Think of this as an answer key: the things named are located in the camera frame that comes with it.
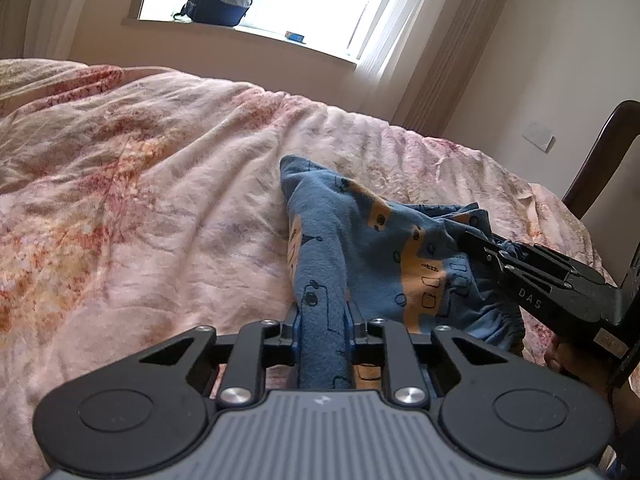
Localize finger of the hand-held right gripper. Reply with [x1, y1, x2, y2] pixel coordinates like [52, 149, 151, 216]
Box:
[486, 233, 604, 287]
[458, 231, 572, 292]

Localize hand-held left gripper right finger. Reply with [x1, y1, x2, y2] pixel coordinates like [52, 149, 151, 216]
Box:
[345, 303, 520, 406]

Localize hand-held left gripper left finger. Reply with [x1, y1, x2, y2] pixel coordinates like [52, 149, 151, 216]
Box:
[139, 306, 303, 407]

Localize blue orange-printed pants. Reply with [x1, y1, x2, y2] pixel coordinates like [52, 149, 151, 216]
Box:
[279, 155, 526, 392]

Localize person's right hand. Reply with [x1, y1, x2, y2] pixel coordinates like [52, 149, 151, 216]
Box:
[543, 334, 577, 377]

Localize beige padded headboard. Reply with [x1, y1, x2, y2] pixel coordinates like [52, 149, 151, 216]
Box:
[580, 134, 640, 283]

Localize pink floral blanket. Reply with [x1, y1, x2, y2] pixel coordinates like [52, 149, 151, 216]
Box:
[0, 58, 617, 480]

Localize beige pleated curtain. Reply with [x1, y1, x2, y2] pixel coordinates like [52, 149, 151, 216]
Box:
[354, 0, 522, 137]

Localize white wall switch plate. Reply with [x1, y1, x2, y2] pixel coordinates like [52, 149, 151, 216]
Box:
[522, 120, 555, 151]

